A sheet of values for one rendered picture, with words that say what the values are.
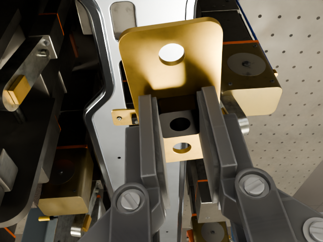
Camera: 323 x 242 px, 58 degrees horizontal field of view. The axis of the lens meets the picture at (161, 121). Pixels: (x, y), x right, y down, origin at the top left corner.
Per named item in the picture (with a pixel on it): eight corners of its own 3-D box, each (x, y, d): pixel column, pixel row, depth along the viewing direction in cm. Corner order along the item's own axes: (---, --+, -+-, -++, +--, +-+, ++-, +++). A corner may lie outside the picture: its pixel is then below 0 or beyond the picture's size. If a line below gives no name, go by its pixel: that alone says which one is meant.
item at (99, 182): (110, 105, 90) (103, 189, 71) (100, 105, 90) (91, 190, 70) (107, 95, 87) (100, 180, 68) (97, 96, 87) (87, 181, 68)
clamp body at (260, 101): (238, 9, 70) (291, 114, 46) (189, 12, 70) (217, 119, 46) (243, -19, 65) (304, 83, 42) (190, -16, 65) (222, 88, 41)
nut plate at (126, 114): (160, 106, 50) (160, 112, 49) (160, 121, 52) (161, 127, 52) (110, 109, 49) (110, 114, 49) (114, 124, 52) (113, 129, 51)
